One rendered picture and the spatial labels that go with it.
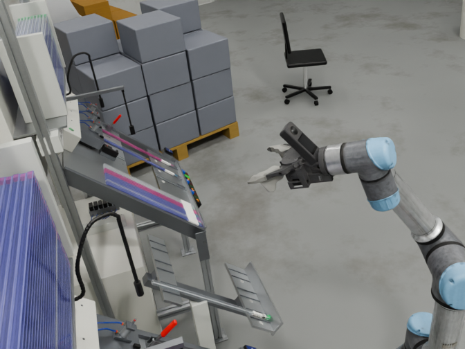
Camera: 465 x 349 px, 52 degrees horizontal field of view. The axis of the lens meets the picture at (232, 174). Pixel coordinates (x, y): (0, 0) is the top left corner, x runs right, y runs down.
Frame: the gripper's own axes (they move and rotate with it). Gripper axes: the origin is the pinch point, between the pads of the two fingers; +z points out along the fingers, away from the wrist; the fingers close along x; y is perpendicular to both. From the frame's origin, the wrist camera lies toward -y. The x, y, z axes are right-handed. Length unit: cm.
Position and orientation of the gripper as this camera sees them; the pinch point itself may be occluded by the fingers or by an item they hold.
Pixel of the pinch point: (256, 163)
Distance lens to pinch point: 127.0
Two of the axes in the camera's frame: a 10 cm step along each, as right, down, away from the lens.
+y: 4.1, 7.9, 4.6
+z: -8.2, 1.1, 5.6
